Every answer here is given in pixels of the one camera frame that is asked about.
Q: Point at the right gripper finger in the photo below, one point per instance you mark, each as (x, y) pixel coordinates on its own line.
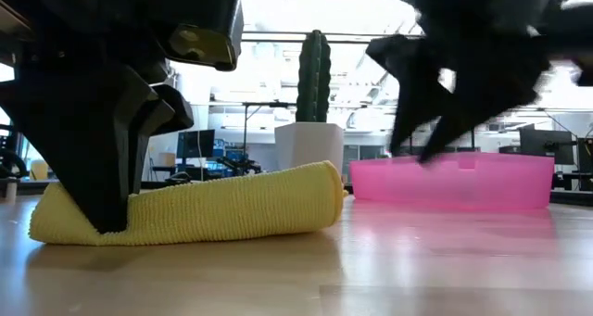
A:
(451, 130)
(417, 107)

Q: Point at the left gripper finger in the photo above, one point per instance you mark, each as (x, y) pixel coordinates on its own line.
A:
(171, 107)
(92, 158)

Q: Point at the yellow microfiber towel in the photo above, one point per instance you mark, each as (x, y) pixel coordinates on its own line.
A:
(208, 205)

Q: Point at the small black robot arm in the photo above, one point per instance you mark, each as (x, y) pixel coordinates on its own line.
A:
(238, 163)

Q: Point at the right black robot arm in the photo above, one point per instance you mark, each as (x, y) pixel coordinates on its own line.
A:
(486, 1)

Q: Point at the pink plastic basket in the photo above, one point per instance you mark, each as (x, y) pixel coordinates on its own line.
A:
(463, 181)

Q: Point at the small white cylinder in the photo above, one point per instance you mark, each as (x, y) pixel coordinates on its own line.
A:
(11, 191)

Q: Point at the black computer monitor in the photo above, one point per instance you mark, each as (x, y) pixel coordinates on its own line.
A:
(546, 144)
(197, 143)

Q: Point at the pale yellow box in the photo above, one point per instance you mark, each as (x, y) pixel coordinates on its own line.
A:
(39, 170)

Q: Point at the green cactus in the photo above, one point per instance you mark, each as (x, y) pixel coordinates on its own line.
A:
(314, 75)

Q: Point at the white plant pot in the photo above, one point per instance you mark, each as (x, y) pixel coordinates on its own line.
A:
(309, 144)

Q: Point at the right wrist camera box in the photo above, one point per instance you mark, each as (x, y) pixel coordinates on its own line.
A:
(394, 52)

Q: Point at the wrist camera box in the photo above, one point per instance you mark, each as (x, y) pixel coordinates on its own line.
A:
(394, 52)
(204, 33)

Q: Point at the black metal workstation frame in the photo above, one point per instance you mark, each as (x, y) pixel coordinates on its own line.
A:
(245, 121)

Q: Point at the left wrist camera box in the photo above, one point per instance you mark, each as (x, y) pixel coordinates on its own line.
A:
(204, 33)

